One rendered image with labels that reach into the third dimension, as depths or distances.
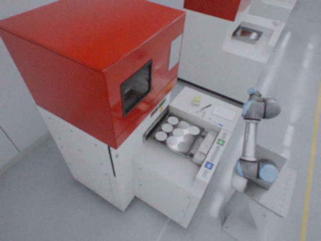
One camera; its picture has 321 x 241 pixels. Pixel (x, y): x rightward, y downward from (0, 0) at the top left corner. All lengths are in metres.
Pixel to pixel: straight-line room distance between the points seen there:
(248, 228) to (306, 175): 1.13
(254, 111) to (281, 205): 0.74
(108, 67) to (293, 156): 2.89
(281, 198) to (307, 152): 1.73
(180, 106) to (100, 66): 1.19
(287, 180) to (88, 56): 1.72
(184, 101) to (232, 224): 1.39
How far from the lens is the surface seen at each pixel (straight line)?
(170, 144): 1.79
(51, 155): 3.04
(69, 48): 1.13
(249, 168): 1.63
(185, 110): 1.99
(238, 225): 2.60
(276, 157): 1.85
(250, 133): 1.61
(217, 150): 1.77
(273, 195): 1.91
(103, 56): 1.04
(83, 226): 2.52
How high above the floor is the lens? 2.34
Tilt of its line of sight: 48 degrees down
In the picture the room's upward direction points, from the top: 5 degrees clockwise
